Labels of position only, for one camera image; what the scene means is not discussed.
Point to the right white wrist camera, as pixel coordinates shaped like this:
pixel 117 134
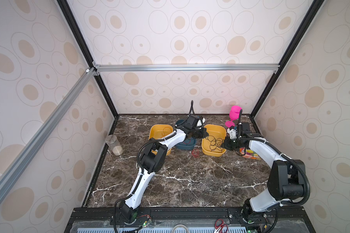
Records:
pixel 232 133

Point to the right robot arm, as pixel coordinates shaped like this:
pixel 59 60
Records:
pixel 287 183

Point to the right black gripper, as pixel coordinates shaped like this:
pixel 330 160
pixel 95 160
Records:
pixel 226 144

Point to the right yellow plastic bin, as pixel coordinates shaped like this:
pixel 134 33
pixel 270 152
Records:
pixel 212 145

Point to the colourful snack bag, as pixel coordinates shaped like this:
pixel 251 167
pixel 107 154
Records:
pixel 249 154

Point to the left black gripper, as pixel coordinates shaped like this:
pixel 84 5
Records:
pixel 201 132

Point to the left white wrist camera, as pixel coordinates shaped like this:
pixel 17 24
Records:
pixel 201 121

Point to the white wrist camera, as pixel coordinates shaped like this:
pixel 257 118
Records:
pixel 232 133
pixel 201 121

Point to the red handled scissors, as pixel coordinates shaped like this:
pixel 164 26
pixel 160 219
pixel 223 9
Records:
pixel 220 226

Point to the left yellow plastic bin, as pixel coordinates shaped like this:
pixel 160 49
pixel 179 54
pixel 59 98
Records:
pixel 160 130

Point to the horizontal aluminium rail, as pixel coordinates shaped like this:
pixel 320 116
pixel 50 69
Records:
pixel 192 67

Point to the clear jar with white powder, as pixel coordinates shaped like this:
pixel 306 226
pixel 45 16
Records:
pixel 114 145

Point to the teal plastic bin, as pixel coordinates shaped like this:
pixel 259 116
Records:
pixel 188 143

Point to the diagonal aluminium rail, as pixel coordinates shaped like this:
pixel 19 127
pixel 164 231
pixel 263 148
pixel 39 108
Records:
pixel 19 165

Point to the pink plastic goblet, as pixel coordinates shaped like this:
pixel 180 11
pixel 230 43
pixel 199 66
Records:
pixel 234 116

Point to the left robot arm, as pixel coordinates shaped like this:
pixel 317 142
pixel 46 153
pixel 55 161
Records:
pixel 150 159

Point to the yellow plastic bin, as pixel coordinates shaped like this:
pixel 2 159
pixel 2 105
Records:
pixel 160 130
pixel 212 145

